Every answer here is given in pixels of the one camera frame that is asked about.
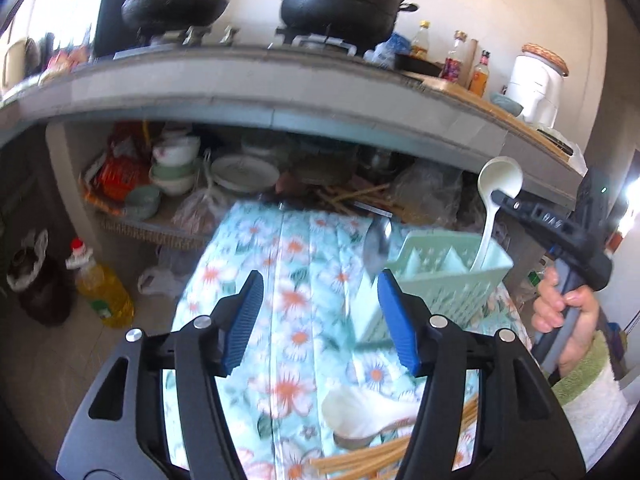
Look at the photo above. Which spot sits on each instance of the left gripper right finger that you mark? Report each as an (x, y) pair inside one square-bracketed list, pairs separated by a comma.
[(521, 429)]

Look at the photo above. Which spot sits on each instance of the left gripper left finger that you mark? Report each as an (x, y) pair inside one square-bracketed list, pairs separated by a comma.
[(118, 432)]

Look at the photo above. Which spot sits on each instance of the wooden chopstick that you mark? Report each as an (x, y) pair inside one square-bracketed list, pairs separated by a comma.
[(371, 431), (382, 461)]

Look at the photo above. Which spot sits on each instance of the white rice paddle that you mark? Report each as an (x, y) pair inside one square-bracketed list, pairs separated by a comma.
[(357, 416)]

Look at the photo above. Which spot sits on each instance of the metal spoon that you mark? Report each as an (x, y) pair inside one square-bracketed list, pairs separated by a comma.
[(376, 246)]

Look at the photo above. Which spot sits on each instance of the concrete kitchen counter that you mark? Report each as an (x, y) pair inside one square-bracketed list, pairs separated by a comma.
[(293, 90)]

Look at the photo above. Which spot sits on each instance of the cooking oil bottle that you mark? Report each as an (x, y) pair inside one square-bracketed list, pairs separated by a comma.
[(100, 286)]

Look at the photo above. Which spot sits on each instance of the green plastic utensil holder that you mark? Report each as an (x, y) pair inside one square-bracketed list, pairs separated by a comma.
[(437, 266)]

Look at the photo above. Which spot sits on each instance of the wooden cutting board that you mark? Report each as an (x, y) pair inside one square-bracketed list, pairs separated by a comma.
[(489, 111)]

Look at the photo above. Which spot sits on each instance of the light blue bowl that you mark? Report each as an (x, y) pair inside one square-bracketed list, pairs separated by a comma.
[(504, 103)]

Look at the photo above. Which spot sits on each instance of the floral quilted tablecloth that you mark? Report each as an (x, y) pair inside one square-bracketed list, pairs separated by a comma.
[(301, 347)]

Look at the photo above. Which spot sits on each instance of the orange sauce bottle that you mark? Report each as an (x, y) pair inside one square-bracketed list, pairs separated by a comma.
[(480, 75)]

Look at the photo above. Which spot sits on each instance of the wooden rolling pin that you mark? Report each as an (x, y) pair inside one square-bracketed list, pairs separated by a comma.
[(468, 63)]

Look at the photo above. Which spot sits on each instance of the dark sauce bottle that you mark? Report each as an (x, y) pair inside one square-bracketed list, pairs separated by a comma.
[(452, 67)]

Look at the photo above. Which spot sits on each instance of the yellow cap sauce bottle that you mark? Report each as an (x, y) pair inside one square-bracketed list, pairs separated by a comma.
[(420, 45)]

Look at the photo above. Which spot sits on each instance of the black tray dish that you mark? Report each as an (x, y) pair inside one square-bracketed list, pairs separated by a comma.
[(409, 64)]

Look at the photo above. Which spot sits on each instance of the stack of white bowls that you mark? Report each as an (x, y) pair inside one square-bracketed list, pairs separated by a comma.
[(175, 164)]

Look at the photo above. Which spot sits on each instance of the white plate under counter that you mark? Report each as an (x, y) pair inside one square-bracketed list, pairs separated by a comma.
[(244, 174)]

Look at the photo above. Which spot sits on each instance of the black wok pan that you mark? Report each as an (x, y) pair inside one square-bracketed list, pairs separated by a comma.
[(155, 17)]

